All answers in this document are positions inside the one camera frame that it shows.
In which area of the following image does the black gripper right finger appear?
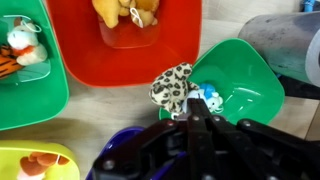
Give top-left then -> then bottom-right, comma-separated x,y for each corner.
208,115 -> 267,180

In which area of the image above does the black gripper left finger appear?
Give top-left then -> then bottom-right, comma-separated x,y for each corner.
187,98 -> 216,180

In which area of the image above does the leopard print plush toy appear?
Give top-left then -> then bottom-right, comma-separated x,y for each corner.
149,62 -> 199,114

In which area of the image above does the left green plastic bowl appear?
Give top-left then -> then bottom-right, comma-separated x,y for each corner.
159,38 -> 284,124

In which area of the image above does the green plastic bowl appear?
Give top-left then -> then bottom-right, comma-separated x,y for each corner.
0,0 -> 69,130
159,38 -> 284,124

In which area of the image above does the blue plastic bowl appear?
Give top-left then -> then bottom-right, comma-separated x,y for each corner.
85,122 -> 186,180

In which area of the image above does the red plastic bowl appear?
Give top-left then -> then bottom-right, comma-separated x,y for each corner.
47,0 -> 202,87

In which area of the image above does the orange toy in yellow bowl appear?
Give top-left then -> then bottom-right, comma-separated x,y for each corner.
16,151 -> 69,180

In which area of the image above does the right green plastic bowl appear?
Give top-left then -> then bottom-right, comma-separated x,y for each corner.
0,0 -> 69,130

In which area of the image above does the yellow plastic bowl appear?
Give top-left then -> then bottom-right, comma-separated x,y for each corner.
0,140 -> 80,180

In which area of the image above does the blue white plush toy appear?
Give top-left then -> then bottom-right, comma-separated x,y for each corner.
182,83 -> 224,113

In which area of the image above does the tan plush toy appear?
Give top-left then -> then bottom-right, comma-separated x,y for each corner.
91,0 -> 160,28

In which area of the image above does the tiger white plush toy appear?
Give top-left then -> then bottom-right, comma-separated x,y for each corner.
0,16 -> 48,79

